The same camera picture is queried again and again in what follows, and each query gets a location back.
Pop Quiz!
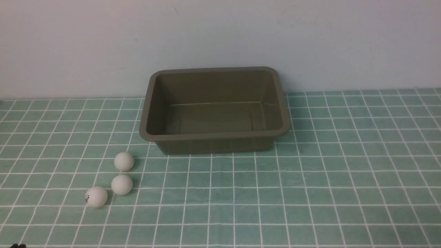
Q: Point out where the white ball with logo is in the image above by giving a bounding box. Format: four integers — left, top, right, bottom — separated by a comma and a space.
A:
85, 187, 108, 208

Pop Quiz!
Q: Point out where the olive green plastic bin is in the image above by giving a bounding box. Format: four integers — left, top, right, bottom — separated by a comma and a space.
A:
139, 66, 291, 155

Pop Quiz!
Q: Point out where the green checkered table cloth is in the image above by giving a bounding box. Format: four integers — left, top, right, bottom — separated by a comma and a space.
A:
0, 88, 441, 248

